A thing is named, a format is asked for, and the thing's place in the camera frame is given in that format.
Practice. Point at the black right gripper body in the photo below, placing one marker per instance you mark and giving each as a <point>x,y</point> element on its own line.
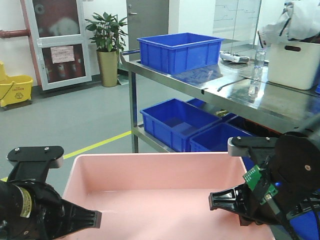
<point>278,210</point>

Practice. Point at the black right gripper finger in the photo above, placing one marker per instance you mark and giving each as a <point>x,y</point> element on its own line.
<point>231,200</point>

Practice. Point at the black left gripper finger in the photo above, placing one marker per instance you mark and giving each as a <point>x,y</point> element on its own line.
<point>77,218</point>

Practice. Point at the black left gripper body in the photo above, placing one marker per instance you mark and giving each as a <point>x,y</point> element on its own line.
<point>30,210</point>

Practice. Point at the pink plastic bin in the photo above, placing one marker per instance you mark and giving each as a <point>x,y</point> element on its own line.
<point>158,196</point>

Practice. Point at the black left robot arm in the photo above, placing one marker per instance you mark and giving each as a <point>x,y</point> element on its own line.
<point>32,210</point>

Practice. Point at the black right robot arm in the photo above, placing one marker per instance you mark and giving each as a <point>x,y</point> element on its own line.
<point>285,174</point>

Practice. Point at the blue bin lower right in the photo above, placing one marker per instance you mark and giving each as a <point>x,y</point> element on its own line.
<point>215,138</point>

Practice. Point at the blue bin lower left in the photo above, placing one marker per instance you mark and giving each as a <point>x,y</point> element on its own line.
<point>174,122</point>

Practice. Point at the stainless steel shelf table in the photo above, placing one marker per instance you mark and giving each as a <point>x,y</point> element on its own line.
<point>228,87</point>

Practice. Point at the blue bin on table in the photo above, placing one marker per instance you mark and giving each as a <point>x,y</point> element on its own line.
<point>180,52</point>

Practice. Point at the green circuit board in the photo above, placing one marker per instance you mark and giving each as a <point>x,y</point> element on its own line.
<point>258,181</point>

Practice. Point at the clear water bottle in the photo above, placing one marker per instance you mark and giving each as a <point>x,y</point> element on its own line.
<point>257,71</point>

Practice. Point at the yellow mop bucket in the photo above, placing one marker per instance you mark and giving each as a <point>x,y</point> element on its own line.
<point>14,89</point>

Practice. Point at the cream plastic basket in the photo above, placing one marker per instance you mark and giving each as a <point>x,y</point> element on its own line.
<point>294,64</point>

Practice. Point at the white handheld device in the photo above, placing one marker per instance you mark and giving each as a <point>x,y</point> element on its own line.
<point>233,57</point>

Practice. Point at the grey white jacket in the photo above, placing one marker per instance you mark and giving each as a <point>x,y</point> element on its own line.
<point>299,20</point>

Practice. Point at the plant in gold pot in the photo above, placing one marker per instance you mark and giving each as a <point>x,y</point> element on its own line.
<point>108,37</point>

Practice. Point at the grey door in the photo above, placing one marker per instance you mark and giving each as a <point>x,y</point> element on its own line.
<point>146,18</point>

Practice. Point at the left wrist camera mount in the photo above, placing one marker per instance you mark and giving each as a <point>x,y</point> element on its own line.
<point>34,162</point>

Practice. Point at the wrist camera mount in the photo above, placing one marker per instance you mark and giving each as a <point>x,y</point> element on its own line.
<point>34,162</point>
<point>258,149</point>

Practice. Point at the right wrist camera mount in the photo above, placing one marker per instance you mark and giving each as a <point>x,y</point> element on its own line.
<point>258,149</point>

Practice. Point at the white fire hose cabinet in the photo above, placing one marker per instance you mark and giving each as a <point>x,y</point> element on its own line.
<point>58,42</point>

